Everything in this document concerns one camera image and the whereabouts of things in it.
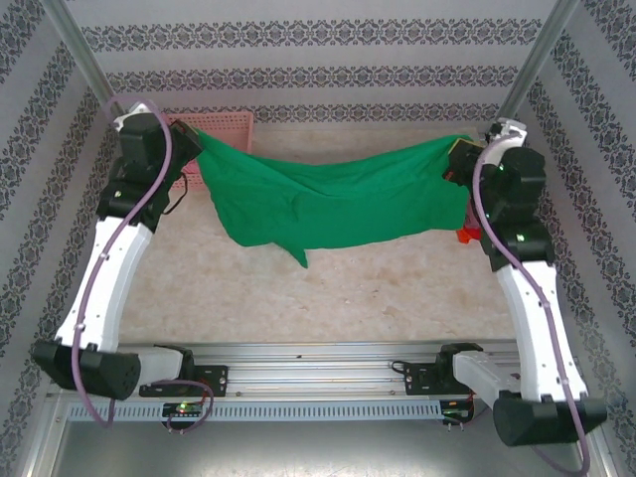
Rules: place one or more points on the green t-shirt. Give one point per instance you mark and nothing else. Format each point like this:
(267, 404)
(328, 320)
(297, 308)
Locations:
(338, 208)

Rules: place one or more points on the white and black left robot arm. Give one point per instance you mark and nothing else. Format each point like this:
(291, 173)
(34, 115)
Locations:
(109, 283)

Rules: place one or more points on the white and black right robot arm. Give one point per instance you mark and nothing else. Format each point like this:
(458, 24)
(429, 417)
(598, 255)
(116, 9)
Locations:
(536, 318)

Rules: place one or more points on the pink plastic basket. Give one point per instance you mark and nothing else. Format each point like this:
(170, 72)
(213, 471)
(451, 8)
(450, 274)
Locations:
(223, 126)

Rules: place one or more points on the folded orange t-shirt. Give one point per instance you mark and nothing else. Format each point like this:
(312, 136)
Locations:
(466, 236)

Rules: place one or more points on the right circuit board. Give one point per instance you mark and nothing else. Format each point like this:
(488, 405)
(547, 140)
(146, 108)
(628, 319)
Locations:
(454, 410)

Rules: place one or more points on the circuit board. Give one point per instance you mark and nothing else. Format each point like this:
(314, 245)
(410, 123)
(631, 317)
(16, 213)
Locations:
(184, 409)
(454, 410)

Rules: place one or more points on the left circuit board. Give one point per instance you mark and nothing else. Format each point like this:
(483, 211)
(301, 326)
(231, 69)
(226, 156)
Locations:
(184, 409)

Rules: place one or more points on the aluminium left frame post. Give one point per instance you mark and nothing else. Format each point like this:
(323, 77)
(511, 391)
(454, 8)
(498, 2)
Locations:
(78, 45)

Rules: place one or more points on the aluminium frame post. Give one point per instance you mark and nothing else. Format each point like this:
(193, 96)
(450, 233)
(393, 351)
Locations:
(543, 45)
(78, 45)

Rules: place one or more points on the aluminium right frame post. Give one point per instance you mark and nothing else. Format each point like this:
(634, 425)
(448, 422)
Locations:
(543, 45)

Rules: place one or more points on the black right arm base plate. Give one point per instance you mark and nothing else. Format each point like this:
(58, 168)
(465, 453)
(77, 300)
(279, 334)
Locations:
(417, 380)

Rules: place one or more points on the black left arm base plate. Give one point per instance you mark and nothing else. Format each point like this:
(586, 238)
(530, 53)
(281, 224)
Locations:
(213, 377)

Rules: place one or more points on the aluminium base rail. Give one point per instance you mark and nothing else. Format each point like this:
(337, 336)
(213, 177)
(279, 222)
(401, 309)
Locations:
(318, 370)

